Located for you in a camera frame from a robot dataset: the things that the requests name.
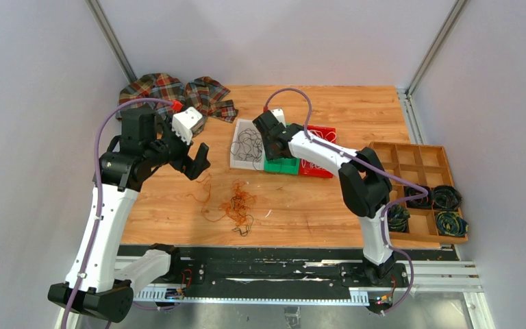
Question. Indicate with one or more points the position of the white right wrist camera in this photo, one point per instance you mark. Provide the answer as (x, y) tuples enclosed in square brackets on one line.
[(279, 115)]

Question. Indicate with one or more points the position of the white plastic bin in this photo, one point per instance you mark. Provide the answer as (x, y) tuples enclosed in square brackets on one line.
[(246, 149)]

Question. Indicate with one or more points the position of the wooden compartment tray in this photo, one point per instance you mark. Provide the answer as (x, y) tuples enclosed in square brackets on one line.
[(437, 218)]

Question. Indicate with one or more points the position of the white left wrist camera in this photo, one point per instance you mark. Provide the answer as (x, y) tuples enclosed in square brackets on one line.
[(187, 124)]

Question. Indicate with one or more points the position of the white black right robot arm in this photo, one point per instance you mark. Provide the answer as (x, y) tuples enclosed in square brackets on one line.
[(365, 190)]

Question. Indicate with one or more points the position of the red plastic bin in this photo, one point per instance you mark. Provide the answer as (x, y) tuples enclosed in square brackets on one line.
[(307, 168)]

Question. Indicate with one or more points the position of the black mounting rail base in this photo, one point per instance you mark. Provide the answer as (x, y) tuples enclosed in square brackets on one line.
[(272, 275)]

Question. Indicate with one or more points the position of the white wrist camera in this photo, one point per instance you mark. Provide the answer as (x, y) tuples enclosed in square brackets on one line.
[(279, 115), (187, 124)]

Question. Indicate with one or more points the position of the green plastic bin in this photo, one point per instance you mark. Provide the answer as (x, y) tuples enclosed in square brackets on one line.
[(288, 166)]

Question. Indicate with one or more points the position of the plaid flannel shirt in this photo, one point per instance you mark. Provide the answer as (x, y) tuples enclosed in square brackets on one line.
[(205, 94)]

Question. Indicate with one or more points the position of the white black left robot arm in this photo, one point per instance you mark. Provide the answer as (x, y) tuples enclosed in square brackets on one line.
[(93, 287)]

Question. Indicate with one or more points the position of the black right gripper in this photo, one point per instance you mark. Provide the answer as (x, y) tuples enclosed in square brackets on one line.
[(270, 154)]

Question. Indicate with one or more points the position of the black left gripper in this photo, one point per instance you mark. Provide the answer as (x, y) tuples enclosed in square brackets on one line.
[(190, 166)]

